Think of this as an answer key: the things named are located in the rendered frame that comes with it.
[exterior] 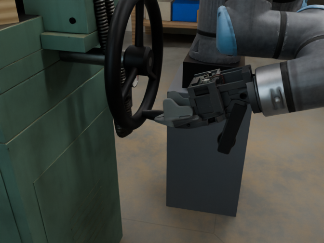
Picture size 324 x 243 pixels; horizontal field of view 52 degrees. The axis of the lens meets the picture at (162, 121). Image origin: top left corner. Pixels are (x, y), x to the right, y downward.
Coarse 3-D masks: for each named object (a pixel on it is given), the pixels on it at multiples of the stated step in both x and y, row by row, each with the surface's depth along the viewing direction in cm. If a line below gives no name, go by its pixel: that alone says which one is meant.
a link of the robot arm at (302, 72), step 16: (304, 48) 57; (320, 48) 55; (288, 64) 55; (304, 64) 54; (320, 64) 52; (288, 80) 54; (304, 80) 53; (320, 80) 52; (288, 96) 54; (304, 96) 53; (320, 96) 53
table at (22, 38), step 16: (32, 16) 63; (0, 32) 54; (16, 32) 58; (32, 32) 62; (48, 32) 64; (64, 32) 64; (96, 32) 66; (0, 48) 55; (16, 48) 58; (32, 48) 62; (48, 48) 64; (64, 48) 63; (80, 48) 62; (0, 64) 55
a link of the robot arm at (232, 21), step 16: (240, 0) 61; (256, 0) 60; (224, 16) 61; (240, 16) 61; (256, 16) 60; (272, 16) 60; (224, 32) 61; (240, 32) 61; (256, 32) 60; (272, 32) 60; (224, 48) 63; (240, 48) 62; (256, 48) 62; (272, 48) 61
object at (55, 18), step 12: (24, 0) 63; (36, 0) 63; (48, 0) 62; (60, 0) 61; (72, 0) 60; (84, 0) 60; (36, 12) 64; (48, 12) 63; (60, 12) 62; (72, 12) 62; (84, 12) 61; (48, 24) 64; (60, 24) 63; (72, 24) 63; (84, 24) 62; (96, 24) 65
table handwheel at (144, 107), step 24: (120, 0) 56; (144, 0) 66; (120, 24) 55; (96, 48) 69; (120, 48) 55; (144, 48) 66; (120, 72) 56; (144, 72) 66; (120, 96) 58; (144, 96) 78; (120, 120) 61; (144, 120) 73
